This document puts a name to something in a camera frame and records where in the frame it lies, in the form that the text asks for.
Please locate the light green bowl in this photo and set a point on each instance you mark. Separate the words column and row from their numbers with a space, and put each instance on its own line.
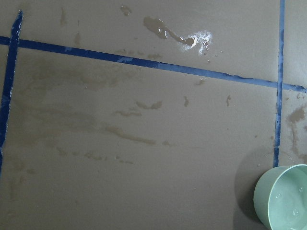
column 280, row 198

